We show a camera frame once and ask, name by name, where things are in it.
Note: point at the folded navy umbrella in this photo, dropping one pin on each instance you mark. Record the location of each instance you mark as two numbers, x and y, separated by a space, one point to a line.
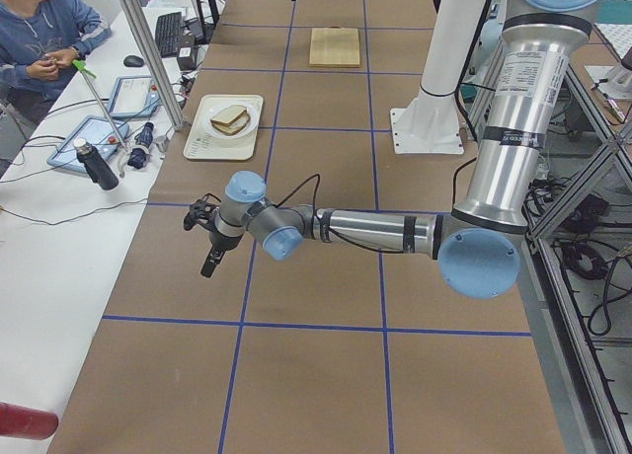
140 151

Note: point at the white round plate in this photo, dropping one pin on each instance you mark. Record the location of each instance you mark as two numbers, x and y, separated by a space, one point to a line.
207 127

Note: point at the person's hand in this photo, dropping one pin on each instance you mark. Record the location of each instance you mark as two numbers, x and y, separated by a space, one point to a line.
62 58

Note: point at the black box on desk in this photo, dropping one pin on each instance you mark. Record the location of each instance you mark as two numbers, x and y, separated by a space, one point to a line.
187 52

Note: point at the cream bear serving tray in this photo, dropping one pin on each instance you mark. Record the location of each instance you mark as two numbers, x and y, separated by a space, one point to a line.
202 147

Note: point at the black water bottle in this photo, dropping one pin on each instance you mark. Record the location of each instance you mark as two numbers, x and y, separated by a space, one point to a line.
96 167

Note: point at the wooden cutting board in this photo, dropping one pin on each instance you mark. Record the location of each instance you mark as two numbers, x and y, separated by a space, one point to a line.
334 47

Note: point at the black keyboard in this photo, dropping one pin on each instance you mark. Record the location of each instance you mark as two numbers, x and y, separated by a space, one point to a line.
167 33

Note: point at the red cylinder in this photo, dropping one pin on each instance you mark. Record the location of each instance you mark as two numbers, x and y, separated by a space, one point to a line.
27 423

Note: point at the aluminium frame post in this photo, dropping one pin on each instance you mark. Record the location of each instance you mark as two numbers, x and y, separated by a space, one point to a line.
145 41

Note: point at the black computer mouse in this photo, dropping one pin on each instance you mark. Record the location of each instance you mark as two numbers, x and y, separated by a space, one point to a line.
133 61

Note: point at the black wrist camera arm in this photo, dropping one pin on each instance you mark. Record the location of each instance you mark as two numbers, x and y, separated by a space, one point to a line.
200 212

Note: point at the person in blue hoodie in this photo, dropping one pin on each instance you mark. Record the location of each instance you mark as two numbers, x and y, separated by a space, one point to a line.
32 28

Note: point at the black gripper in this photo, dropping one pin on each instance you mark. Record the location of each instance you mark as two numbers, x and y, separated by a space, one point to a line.
220 241

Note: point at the green-handled reacher grabber stick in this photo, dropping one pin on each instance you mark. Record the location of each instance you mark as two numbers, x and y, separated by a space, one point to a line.
88 77

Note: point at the blue teach pendant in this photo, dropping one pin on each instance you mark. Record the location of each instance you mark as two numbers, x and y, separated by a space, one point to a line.
96 131
133 97

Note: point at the far blue teach pendant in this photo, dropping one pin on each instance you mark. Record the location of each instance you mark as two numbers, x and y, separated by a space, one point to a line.
133 97

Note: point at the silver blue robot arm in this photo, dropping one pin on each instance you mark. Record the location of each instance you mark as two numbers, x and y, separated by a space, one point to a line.
475 244

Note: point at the near blue teach pendant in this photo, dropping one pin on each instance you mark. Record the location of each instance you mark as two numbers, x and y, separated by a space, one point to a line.
96 131

